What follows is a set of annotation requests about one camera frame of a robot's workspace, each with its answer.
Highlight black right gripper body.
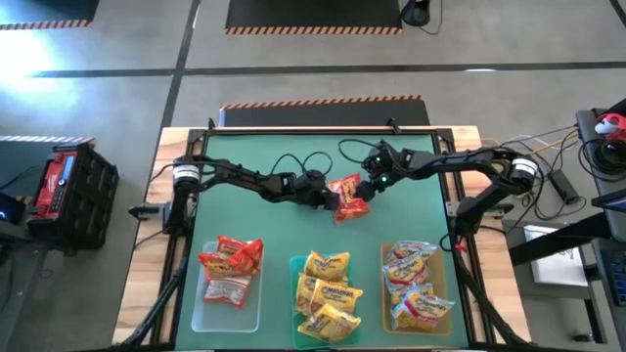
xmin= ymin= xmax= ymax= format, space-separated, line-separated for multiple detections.
xmin=363 ymin=140 xmax=408 ymax=190

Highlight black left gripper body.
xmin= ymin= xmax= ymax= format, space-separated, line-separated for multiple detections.
xmin=289 ymin=169 xmax=330 ymax=209

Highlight red Maruchan ramen pack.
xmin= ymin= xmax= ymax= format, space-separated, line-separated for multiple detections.
xmin=217 ymin=235 xmax=250 ymax=255
xmin=202 ymin=276 xmax=253 ymax=310
xmin=198 ymin=238 xmax=264 ymax=281
xmin=326 ymin=173 xmax=372 ymax=225

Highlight black hazard-striped floor mat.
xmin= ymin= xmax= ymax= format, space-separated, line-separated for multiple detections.
xmin=0 ymin=0 xmax=102 ymax=31
xmin=0 ymin=135 xmax=98 ymax=206
xmin=218 ymin=94 xmax=432 ymax=129
xmin=224 ymin=0 xmax=405 ymax=36

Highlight orange plastic tray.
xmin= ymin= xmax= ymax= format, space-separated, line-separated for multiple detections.
xmin=380 ymin=242 xmax=454 ymax=337

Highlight green plastic tray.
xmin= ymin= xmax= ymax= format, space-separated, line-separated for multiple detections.
xmin=289 ymin=254 xmax=363 ymax=349

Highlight black round stand base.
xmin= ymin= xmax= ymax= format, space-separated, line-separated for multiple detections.
xmin=399 ymin=0 xmax=432 ymax=28

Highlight clear plastic tray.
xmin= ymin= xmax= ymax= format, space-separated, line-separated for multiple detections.
xmin=190 ymin=240 xmax=264 ymax=333

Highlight black power adapter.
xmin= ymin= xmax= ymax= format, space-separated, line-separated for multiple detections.
xmin=546 ymin=168 xmax=582 ymax=206

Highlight black desk leg bar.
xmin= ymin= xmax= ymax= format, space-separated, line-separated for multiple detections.
xmin=508 ymin=209 xmax=626 ymax=268

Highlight white board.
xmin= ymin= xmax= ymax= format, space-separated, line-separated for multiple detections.
xmin=523 ymin=225 xmax=590 ymax=288

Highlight dark grey side desk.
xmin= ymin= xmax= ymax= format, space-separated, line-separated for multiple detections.
xmin=575 ymin=97 xmax=626 ymax=197

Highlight red and white round object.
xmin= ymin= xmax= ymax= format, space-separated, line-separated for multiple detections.
xmin=594 ymin=112 xmax=626 ymax=143

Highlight black keyboard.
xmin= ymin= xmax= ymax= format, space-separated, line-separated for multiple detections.
xmin=599 ymin=246 xmax=626 ymax=307

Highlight red tool case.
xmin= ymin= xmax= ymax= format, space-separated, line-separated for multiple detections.
xmin=26 ymin=150 xmax=78 ymax=224

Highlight black device with blue light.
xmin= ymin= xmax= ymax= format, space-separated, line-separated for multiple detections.
xmin=0 ymin=192 xmax=28 ymax=227

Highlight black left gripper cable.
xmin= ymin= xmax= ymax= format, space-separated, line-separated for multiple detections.
xmin=269 ymin=150 xmax=334 ymax=177

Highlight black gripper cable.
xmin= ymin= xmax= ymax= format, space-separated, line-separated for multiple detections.
xmin=336 ymin=138 xmax=380 ymax=165
xmin=269 ymin=150 xmax=334 ymax=177

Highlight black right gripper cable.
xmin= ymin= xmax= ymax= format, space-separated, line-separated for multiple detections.
xmin=336 ymin=138 xmax=380 ymax=165

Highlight black aluminium table frame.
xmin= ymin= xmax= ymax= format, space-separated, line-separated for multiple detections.
xmin=116 ymin=116 xmax=533 ymax=352

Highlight black floor cables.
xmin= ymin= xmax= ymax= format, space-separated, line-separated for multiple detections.
xmin=517 ymin=160 xmax=588 ymax=222

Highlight yellow cable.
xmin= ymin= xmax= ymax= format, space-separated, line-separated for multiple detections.
xmin=525 ymin=131 xmax=581 ymax=158

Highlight coiled black cable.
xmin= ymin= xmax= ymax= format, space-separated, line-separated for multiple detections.
xmin=578 ymin=138 xmax=626 ymax=176

